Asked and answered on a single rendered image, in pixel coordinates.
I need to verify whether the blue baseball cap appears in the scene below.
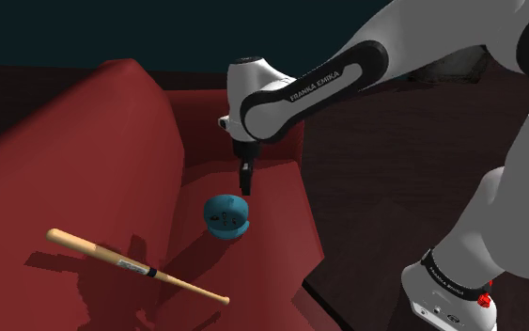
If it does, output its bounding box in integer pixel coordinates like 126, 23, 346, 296
202, 194, 251, 241

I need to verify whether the wooden baseball bat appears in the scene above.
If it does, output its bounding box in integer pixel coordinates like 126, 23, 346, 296
45, 228, 231, 307

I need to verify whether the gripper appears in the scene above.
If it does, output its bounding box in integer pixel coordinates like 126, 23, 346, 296
232, 139, 260, 197

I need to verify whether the red sofa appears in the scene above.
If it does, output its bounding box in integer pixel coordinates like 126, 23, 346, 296
0, 57, 344, 331

